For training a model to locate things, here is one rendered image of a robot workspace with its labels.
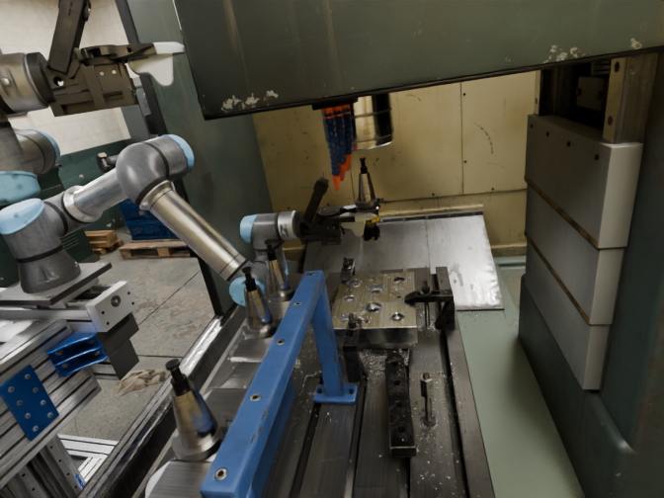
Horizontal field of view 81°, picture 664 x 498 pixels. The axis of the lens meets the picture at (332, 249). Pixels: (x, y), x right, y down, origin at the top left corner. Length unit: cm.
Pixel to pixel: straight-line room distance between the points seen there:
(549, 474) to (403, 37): 104
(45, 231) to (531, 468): 143
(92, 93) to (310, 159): 146
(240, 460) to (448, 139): 172
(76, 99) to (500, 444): 121
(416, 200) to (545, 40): 148
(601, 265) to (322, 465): 64
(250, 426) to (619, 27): 66
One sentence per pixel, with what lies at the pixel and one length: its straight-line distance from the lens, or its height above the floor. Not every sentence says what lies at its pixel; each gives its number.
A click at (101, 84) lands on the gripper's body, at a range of 69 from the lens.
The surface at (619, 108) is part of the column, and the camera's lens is 78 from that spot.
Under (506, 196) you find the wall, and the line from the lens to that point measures 209.
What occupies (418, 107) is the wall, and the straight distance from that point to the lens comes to 194.
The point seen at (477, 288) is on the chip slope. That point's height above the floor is 67.
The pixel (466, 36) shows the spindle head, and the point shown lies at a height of 160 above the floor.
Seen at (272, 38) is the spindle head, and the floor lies 164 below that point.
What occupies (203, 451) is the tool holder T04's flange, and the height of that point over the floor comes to 122.
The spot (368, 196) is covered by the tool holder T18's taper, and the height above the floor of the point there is 131.
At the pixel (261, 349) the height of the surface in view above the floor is 122.
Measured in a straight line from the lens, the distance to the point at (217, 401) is 57.
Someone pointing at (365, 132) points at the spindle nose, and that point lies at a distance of 86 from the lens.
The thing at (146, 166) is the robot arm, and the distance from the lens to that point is 102.
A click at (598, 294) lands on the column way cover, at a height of 114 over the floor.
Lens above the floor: 158
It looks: 23 degrees down
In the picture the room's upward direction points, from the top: 9 degrees counter-clockwise
